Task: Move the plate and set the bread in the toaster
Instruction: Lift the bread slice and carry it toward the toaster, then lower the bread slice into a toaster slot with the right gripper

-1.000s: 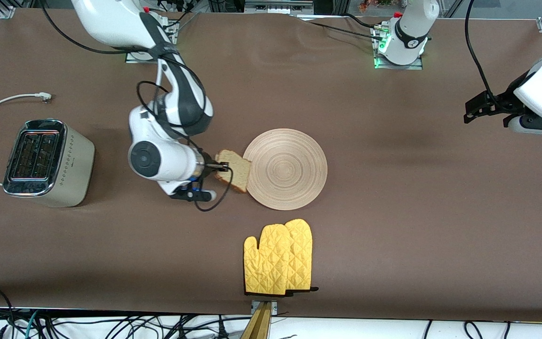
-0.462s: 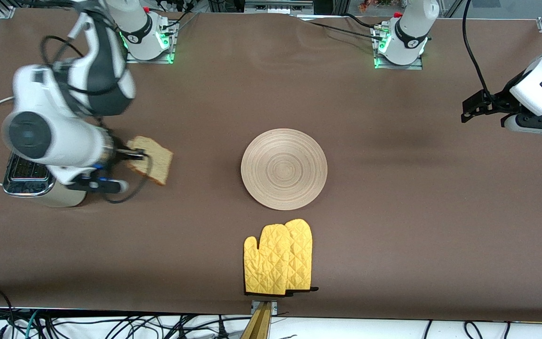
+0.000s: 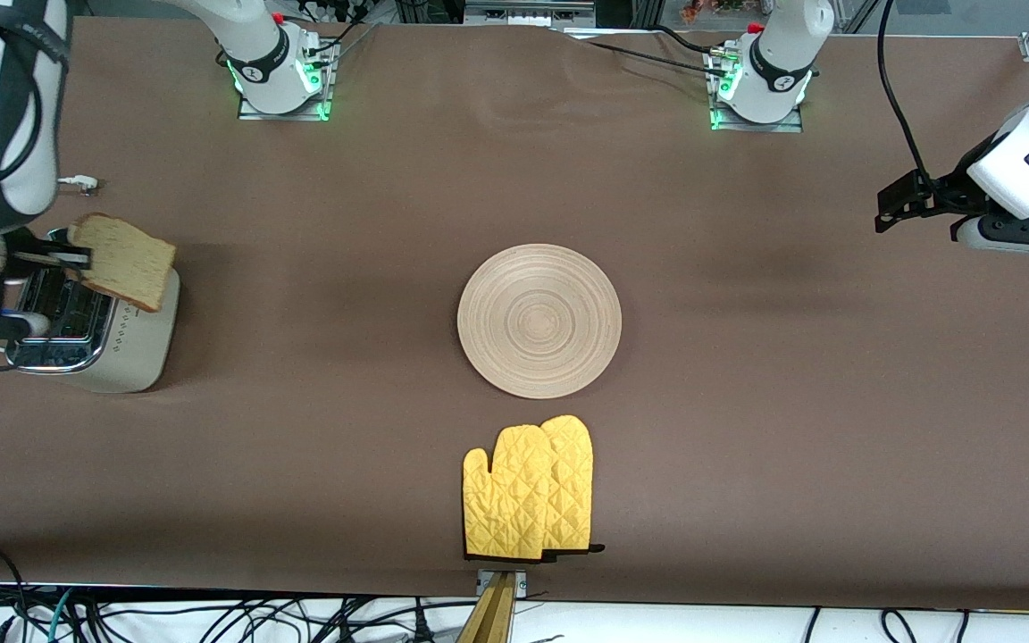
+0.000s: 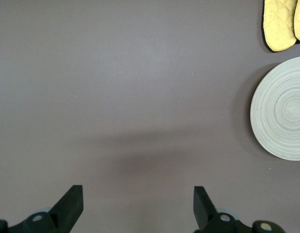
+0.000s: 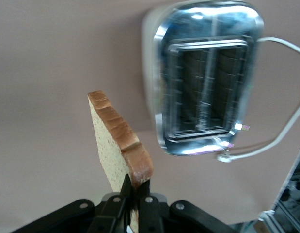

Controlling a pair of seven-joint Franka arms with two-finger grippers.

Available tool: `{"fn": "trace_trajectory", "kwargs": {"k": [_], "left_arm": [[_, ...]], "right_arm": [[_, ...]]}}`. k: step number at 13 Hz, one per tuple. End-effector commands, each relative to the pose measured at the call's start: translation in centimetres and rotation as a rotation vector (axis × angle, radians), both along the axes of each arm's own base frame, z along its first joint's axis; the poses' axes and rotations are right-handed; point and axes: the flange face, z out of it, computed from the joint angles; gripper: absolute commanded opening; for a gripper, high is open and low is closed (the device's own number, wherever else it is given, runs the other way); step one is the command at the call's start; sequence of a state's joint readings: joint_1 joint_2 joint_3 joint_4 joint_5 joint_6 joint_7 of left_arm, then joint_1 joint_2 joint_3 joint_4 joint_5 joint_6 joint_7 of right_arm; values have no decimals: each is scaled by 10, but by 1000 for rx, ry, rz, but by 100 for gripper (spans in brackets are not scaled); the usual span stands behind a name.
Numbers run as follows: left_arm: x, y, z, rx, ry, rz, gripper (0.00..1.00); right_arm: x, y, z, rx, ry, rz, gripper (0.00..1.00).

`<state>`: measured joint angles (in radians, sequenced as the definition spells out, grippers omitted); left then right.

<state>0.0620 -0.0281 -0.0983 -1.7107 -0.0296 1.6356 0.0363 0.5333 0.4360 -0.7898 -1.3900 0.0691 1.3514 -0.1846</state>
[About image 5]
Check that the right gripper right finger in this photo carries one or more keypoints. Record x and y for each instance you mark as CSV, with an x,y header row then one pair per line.
x,y
149,216

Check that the slice of toast bread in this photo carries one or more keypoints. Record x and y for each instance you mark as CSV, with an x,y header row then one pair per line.
x,y
111,136

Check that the large table cover sheet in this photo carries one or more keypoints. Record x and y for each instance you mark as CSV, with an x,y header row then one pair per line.
x,y
55,60

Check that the cream and chrome toaster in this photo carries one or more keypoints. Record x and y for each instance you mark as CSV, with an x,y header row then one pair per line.
x,y
203,85

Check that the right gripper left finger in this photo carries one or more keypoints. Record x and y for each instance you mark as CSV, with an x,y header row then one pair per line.
x,y
111,216

